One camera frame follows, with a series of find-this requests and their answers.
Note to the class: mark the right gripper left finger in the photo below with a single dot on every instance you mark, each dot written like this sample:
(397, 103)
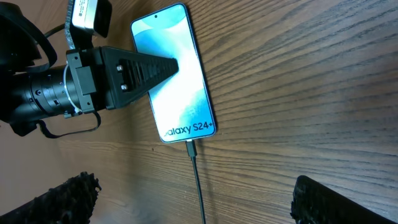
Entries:
(72, 202)

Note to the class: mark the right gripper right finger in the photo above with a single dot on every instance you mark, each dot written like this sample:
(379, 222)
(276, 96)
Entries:
(315, 203)

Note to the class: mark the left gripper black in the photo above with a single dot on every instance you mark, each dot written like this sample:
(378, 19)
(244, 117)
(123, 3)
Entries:
(111, 78)

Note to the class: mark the Samsung Galaxy smartphone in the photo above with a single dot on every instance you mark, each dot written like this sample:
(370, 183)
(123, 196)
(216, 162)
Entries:
(181, 104)

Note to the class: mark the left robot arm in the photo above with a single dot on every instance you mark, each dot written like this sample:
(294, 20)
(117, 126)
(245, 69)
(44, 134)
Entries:
(32, 86)

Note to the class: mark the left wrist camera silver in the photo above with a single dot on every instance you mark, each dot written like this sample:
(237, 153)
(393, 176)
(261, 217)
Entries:
(86, 18)

